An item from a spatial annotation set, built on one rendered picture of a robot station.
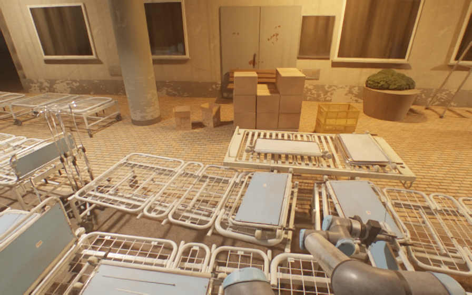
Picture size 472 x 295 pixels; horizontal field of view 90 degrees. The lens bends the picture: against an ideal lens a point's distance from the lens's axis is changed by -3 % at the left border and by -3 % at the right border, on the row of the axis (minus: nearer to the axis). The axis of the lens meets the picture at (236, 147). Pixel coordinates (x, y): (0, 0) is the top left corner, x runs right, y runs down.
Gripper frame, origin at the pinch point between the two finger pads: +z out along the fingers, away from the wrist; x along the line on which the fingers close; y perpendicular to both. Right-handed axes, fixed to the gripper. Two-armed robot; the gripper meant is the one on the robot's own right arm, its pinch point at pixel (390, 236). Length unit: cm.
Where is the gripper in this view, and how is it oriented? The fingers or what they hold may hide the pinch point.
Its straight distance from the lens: 149.4
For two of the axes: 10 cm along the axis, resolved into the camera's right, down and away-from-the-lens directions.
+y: -1.3, 4.6, -8.8
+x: 1.6, -8.7, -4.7
